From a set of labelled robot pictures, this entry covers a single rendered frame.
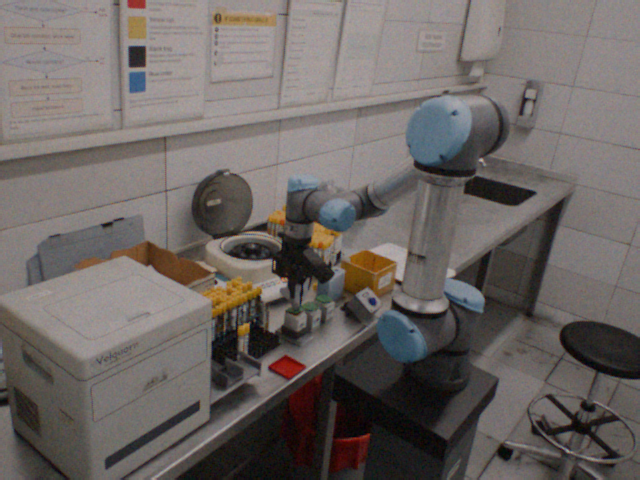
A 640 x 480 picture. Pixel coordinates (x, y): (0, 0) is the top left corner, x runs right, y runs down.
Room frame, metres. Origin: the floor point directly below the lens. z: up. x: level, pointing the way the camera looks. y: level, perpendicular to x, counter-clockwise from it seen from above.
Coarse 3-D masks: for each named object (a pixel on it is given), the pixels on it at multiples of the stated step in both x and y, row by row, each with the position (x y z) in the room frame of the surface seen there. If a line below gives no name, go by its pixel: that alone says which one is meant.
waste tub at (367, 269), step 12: (360, 252) 1.73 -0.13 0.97; (372, 252) 1.73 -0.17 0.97; (348, 264) 1.63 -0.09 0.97; (360, 264) 1.73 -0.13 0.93; (372, 264) 1.73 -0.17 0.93; (384, 264) 1.70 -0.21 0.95; (396, 264) 1.67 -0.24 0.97; (348, 276) 1.63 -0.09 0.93; (360, 276) 1.60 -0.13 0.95; (372, 276) 1.58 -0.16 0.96; (384, 276) 1.62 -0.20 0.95; (348, 288) 1.62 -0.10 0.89; (360, 288) 1.60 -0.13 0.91; (372, 288) 1.57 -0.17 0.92; (384, 288) 1.63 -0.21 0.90
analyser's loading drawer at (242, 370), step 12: (228, 360) 1.09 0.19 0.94; (240, 360) 1.14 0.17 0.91; (252, 360) 1.12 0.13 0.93; (216, 372) 1.05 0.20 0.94; (228, 372) 1.09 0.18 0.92; (240, 372) 1.07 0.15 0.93; (252, 372) 1.10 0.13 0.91; (216, 384) 1.04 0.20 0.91; (228, 384) 1.03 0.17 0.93; (240, 384) 1.06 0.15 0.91; (216, 396) 1.00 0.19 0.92
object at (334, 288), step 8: (336, 272) 1.55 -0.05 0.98; (344, 272) 1.57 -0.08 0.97; (336, 280) 1.53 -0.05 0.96; (344, 280) 1.57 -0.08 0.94; (320, 288) 1.50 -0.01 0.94; (328, 288) 1.49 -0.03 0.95; (336, 288) 1.53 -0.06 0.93; (336, 296) 1.54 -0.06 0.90; (344, 296) 1.57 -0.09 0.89; (336, 304) 1.52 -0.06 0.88
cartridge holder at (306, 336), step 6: (276, 330) 1.33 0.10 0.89; (282, 330) 1.32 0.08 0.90; (288, 330) 1.31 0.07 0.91; (294, 330) 1.30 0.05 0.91; (300, 330) 1.31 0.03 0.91; (306, 330) 1.33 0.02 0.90; (282, 336) 1.32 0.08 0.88; (288, 336) 1.31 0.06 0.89; (294, 336) 1.30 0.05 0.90; (300, 336) 1.31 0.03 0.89; (306, 336) 1.32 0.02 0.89; (312, 336) 1.33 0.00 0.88; (294, 342) 1.29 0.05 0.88; (300, 342) 1.29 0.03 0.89; (306, 342) 1.30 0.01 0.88
